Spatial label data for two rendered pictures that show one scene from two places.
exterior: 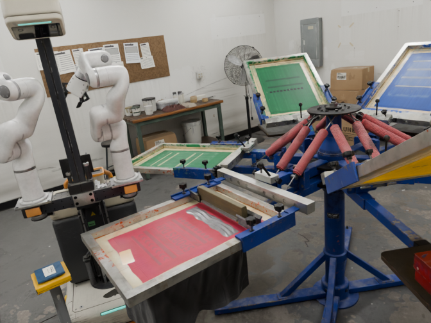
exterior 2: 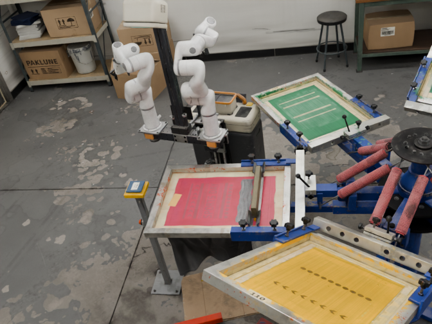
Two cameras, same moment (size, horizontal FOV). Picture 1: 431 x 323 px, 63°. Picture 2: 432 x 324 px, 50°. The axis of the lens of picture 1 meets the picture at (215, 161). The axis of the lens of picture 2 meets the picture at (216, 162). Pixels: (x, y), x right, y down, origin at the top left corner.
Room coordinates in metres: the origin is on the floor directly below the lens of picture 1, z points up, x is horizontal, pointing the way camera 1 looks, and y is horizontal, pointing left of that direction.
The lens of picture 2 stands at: (0.08, -1.30, 2.76)
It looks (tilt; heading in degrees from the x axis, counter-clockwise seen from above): 37 degrees down; 48
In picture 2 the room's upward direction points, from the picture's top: 11 degrees counter-clockwise
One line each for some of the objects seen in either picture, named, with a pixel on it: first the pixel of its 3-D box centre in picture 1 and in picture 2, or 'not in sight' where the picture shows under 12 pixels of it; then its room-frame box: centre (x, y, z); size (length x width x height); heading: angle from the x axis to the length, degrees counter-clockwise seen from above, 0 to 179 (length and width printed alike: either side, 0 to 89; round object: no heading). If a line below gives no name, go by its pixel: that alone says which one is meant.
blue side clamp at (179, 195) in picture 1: (197, 193); (265, 166); (1.78, 0.12, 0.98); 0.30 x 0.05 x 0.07; 123
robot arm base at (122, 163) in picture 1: (122, 163); (211, 122); (1.73, 0.48, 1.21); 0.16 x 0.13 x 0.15; 18
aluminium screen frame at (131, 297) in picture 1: (185, 227); (221, 197); (1.41, 0.17, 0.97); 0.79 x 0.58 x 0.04; 123
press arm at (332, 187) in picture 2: (274, 181); (321, 190); (1.72, -0.30, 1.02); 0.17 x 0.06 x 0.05; 123
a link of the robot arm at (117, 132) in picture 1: (114, 135); (204, 101); (1.71, 0.48, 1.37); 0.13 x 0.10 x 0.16; 120
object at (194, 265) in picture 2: (206, 298); (213, 252); (1.21, 0.11, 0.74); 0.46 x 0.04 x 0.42; 123
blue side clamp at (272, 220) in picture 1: (266, 229); (259, 233); (1.31, -0.18, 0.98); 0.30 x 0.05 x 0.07; 123
